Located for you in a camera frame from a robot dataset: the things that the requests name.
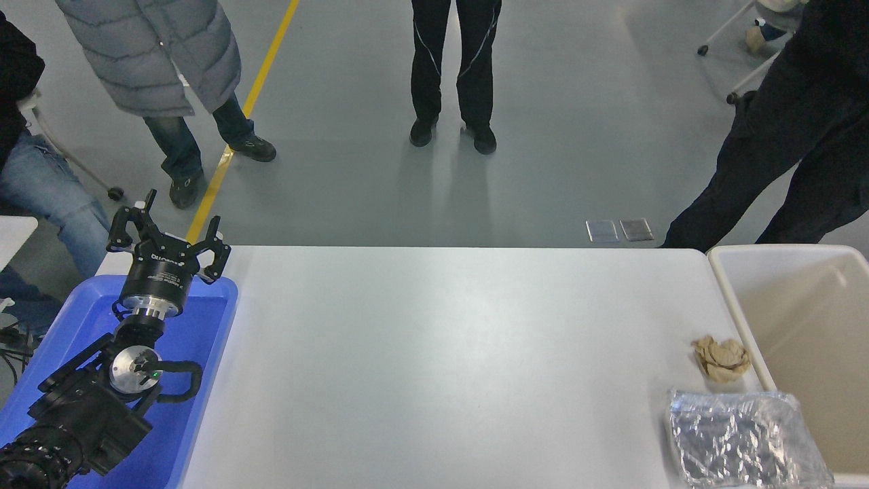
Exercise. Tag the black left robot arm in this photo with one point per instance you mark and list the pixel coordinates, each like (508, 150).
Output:
(81, 414)

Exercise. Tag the small white table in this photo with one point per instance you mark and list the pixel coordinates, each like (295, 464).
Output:
(13, 238)

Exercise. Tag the white chair frame with caster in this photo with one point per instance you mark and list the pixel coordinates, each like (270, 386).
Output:
(88, 171)

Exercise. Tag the large pale bin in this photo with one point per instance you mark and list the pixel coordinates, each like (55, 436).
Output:
(815, 339)

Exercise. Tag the blue plastic tray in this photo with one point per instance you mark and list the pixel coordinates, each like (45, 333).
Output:
(197, 326)

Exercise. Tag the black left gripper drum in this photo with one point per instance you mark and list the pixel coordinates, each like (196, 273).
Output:
(159, 275)

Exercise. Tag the silver floor plate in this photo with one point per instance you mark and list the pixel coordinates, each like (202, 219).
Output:
(635, 229)
(602, 231)

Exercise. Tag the person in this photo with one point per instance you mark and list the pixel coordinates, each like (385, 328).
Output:
(770, 30)
(475, 68)
(149, 54)
(794, 115)
(47, 190)

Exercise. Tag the white chair legs with casters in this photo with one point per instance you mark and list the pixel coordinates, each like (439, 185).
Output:
(750, 80)

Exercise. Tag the crumpled tan paper ball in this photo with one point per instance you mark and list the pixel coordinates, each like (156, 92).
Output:
(721, 358)

